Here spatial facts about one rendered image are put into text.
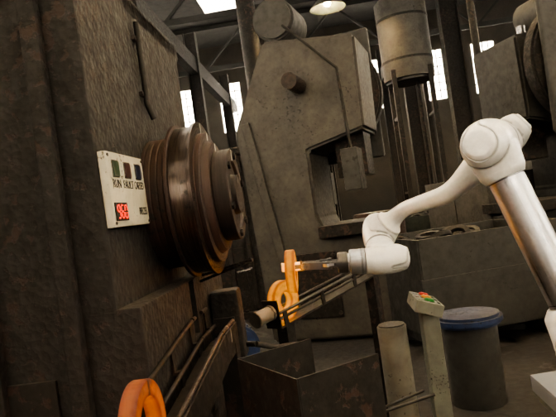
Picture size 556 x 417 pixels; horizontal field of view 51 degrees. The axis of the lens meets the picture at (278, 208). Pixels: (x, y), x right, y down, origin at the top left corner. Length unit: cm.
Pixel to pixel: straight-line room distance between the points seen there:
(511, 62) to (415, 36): 564
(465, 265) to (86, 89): 293
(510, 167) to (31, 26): 125
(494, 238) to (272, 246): 166
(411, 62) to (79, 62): 929
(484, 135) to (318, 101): 291
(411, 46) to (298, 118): 627
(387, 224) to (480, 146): 60
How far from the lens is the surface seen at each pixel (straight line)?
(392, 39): 1065
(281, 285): 221
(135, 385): 113
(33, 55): 146
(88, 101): 143
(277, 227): 450
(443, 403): 257
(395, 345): 243
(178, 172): 161
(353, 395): 124
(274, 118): 455
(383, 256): 202
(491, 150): 164
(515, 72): 509
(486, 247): 395
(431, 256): 378
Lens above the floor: 104
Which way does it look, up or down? level
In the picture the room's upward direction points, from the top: 8 degrees counter-clockwise
